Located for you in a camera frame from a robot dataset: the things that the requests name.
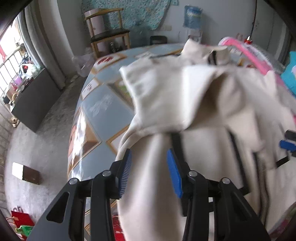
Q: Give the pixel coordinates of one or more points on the grey curtain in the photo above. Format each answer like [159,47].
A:
[37,43]

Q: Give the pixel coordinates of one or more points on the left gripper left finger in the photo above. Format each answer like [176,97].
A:
[64,217]

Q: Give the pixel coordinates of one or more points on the cream zip-up jacket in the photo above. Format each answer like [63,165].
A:
[272,114]

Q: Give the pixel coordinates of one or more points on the pink floral blanket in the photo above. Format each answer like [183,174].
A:
[249,55]

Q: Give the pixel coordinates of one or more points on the dark low cabinet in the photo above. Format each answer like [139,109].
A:
[36,100]

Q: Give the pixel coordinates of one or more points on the wooden chair black seat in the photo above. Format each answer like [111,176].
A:
[109,34]

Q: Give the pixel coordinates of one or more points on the blue water jug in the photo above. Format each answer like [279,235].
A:
[192,17]

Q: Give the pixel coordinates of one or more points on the teal floral hanging cloth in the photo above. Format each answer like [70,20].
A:
[145,13]

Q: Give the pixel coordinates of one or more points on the pale cylindrical container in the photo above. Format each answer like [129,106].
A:
[96,26]

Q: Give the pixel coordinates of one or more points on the turquoise fabric item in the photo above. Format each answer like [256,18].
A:
[288,76]

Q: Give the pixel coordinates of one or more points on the metal window railing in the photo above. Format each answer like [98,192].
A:
[10,69]

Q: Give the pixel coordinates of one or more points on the black trash bin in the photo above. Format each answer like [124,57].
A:
[157,40]

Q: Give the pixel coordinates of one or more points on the empty clear water jug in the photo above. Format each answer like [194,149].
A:
[139,35]

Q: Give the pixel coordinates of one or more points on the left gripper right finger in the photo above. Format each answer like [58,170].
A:
[234,219]

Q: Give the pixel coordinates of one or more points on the cardboard box on floor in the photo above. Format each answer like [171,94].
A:
[26,173]

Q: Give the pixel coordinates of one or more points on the red bag on floor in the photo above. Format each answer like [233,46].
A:
[22,222]

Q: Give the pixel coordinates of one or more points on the white water dispenser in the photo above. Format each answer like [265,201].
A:
[195,35]

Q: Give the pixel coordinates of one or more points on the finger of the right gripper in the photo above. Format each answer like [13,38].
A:
[290,135]
[287,146]

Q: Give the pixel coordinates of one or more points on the patterned blue tablecloth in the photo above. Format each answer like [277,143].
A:
[99,111]

